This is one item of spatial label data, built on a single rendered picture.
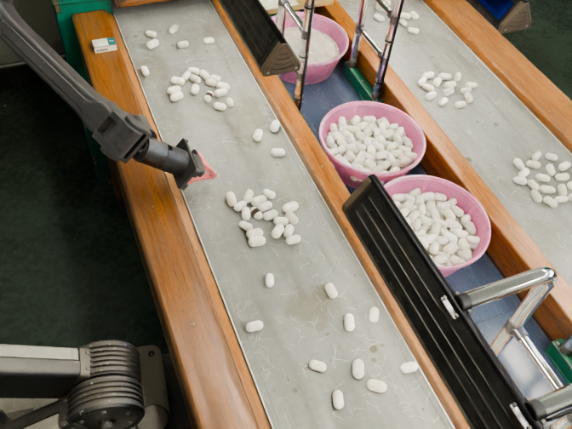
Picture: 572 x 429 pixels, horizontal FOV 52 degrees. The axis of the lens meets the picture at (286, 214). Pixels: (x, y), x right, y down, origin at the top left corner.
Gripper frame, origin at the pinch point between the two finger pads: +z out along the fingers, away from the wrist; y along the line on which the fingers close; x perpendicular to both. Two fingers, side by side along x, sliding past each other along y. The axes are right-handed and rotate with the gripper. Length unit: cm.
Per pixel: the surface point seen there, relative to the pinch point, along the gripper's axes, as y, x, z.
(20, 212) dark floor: 74, 93, 10
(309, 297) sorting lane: -34.9, -3.4, 9.2
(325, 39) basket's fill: 48, -30, 41
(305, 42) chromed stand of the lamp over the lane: 19.2, -31.9, 11.0
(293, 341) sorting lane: -42.8, 1.1, 4.0
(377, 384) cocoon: -57, -7, 11
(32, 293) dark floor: 37, 93, 10
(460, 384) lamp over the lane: -70, -29, -11
